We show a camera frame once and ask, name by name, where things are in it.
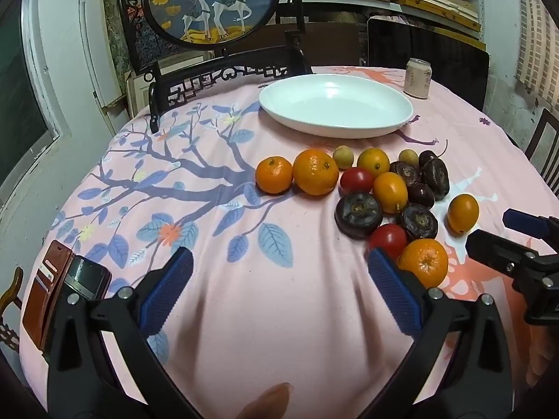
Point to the small orange mandarin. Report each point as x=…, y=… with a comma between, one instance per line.
x=274, y=175

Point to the window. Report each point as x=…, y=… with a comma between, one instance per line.
x=17, y=109

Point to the dark purple plum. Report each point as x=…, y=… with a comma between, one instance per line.
x=427, y=156
x=421, y=195

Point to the pink printed tablecloth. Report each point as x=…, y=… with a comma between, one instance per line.
x=262, y=314

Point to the pale drink can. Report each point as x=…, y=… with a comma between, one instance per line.
x=417, y=79

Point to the thin fruit stem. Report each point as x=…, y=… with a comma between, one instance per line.
x=444, y=148

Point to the person's right hand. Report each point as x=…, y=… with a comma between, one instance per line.
x=539, y=358

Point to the white oval plate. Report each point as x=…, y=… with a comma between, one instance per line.
x=336, y=104

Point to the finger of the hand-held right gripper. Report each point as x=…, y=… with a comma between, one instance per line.
x=493, y=248
x=524, y=222

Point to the small yellow-green longan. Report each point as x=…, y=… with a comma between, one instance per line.
x=343, y=157
x=408, y=157

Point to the black carved wooden chair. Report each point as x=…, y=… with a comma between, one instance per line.
x=227, y=72

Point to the black smartphone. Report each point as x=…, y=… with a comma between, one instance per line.
x=85, y=277

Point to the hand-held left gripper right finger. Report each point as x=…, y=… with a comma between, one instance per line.
x=393, y=288

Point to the large orange mandarin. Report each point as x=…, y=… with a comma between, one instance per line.
x=315, y=171

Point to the round deer painting screen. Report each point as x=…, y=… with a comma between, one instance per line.
x=205, y=0

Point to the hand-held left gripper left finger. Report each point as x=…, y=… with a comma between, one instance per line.
x=168, y=288

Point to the yellow-orange kumquat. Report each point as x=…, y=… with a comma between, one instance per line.
x=390, y=193
x=374, y=161
x=463, y=213

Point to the red cherry tomato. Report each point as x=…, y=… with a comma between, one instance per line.
x=388, y=238
x=356, y=180

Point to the brown wooden chair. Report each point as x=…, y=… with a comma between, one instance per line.
x=543, y=139

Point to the person's left hand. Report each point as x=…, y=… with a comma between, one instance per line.
x=266, y=401

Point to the red wallet case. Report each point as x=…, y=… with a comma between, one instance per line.
x=41, y=288

